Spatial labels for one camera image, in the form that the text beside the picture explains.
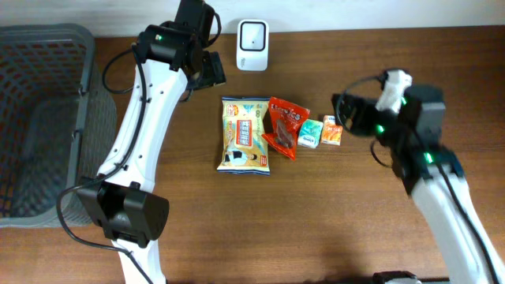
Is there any grey plastic basket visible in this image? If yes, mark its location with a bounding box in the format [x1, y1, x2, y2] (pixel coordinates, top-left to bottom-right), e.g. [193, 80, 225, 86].
[1, 24, 117, 228]

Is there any cream snack bag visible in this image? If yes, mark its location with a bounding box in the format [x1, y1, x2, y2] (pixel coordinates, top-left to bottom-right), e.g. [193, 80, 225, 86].
[217, 97, 270, 176]

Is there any red jerky bag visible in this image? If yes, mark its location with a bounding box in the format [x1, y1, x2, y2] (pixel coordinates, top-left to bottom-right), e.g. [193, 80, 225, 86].
[262, 97, 310, 161]

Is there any green tissue pack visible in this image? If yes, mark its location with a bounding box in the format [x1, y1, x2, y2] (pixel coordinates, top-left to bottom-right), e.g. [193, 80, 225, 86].
[297, 119, 324, 148]

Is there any orange tissue pack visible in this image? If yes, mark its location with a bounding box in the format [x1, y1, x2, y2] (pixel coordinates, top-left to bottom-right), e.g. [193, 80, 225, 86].
[320, 115, 343, 146]

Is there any white barcode scanner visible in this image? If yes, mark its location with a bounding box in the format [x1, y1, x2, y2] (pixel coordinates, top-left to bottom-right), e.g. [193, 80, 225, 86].
[236, 19, 269, 72]

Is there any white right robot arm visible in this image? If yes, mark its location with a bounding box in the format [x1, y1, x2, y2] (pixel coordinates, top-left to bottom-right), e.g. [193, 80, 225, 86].
[332, 84, 504, 283]

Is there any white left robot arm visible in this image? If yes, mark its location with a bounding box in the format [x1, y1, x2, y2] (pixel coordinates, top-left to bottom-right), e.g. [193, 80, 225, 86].
[76, 0, 226, 283]

